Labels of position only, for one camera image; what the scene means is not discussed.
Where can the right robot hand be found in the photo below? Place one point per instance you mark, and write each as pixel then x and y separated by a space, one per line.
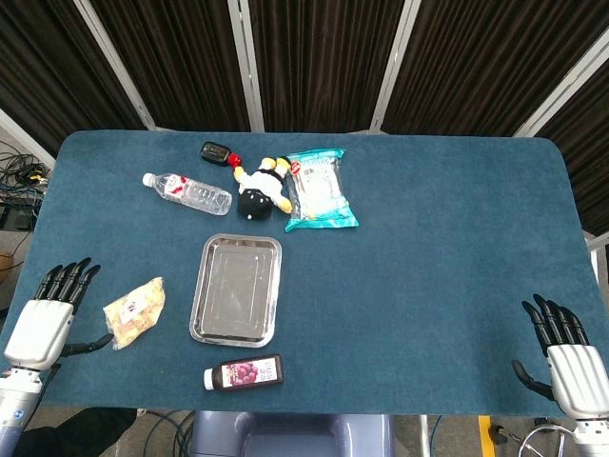
pixel 571 371

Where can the white metal frame post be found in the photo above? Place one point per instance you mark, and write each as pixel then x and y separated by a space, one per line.
pixel 26 138
pixel 246 64
pixel 395 64
pixel 561 85
pixel 116 64

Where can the teal snack package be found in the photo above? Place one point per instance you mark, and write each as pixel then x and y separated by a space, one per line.
pixel 316 188

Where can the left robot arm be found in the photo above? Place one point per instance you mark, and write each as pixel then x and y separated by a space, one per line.
pixel 16 402

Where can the black and white plush toy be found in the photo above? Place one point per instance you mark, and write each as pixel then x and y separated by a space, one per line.
pixel 261 188

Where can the dark grape juice bottle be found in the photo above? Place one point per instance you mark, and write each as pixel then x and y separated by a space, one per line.
pixel 245 372

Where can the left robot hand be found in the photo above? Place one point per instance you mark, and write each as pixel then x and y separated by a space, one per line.
pixel 40 328

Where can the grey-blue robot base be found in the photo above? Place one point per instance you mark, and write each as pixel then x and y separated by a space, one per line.
pixel 290 433

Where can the clear plastic water bottle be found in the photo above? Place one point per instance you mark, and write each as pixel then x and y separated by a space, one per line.
pixel 190 192

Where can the blue table cloth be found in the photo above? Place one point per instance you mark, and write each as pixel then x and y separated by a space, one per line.
pixel 380 285

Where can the rectangular metal tray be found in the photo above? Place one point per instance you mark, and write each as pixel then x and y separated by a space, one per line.
pixel 235 288

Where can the small black electronic device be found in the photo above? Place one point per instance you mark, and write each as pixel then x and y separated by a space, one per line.
pixel 215 151

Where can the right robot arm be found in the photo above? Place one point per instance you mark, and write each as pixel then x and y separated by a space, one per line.
pixel 590 437

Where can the dark pleated curtain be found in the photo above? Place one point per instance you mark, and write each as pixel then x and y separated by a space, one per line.
pixel 314 57

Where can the clear bag of yellowish snacks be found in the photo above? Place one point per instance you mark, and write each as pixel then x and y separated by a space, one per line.
pixel 135 311

